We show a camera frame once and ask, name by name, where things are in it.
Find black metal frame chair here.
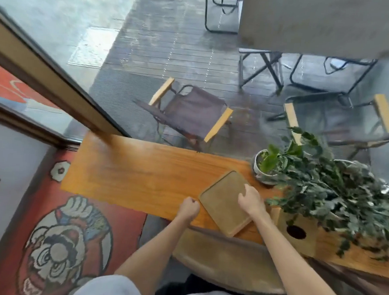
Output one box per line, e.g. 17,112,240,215
286,53,379,111

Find brown fabric folding chair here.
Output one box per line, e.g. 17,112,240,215
130,75,236,154

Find round wooden stool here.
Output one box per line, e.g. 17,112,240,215
170,226,291,295

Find person's white shirt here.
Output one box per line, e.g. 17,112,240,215
69,271,256,295

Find person's left forearm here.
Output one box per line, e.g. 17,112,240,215
113,211,197,295

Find person's right forearm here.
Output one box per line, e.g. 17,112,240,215
247,209,362,295

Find square metal drain cover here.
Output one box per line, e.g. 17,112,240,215
67,25,120,70

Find dark folding chair wooden armrests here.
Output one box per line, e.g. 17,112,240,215
264,86,389,163

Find person's left hand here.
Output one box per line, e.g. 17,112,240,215
175,196,201,224

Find person's right hand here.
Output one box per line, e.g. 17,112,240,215
236,183,269,219

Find rectangular wooden tray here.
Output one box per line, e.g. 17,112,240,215
196,168,256,239

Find large leafy green plant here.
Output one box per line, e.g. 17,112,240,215
262,125,389,262

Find red cartoon character rug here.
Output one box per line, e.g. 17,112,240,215
0,145,152,295

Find wooden box with round hole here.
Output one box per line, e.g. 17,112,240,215
268,207,320,258

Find grey folding stool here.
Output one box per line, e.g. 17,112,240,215
236,48,287,93

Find white pot with green plant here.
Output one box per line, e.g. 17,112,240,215
252,143,291,187

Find wooden window frame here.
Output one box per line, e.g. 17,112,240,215
0,1,140,153

